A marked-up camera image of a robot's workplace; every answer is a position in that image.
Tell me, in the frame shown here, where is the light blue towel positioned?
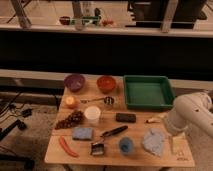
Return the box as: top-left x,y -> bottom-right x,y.
141,128 -> 165,157

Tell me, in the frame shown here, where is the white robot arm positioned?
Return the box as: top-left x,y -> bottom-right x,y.
163,92 -> 213,154

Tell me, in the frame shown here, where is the banana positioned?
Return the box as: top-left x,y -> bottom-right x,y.
146,113 -> 166,124

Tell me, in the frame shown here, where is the small blue cup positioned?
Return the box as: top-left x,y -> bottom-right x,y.
118,137 -> 134,155

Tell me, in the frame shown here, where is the green plastic tray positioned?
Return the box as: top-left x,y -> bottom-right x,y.
123,75 -> 175,110

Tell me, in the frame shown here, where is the black rectangular block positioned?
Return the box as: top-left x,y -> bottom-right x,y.
116,113 -> 136,123

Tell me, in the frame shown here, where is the metal measuring spoon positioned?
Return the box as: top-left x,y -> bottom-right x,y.
81,96 -> 115,105

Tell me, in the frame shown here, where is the wooden table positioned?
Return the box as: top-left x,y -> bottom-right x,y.
44,78 -> 196,168

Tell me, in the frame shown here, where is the white plastic cup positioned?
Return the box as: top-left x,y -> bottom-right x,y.
84,106 -> 101,125

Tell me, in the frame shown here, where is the red bowl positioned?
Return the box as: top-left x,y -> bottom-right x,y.
96,75 -> 116,94

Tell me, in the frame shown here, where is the blue sponge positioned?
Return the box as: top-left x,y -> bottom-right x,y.
72,127 -> 93,140

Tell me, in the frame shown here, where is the purple grape bunch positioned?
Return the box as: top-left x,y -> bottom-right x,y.
55,110 -> 83,130

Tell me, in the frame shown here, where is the orange fruit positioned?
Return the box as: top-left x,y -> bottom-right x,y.
65,96 -> 78,109

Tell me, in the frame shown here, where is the red chili pepper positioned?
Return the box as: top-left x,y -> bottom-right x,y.
59,136 -> 79,157

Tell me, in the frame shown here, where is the purple bowl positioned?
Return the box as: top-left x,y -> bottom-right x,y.
64,74 -> 85,92

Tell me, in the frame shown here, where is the black handled brush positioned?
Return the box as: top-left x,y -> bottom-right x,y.
90,125 -> 128,156

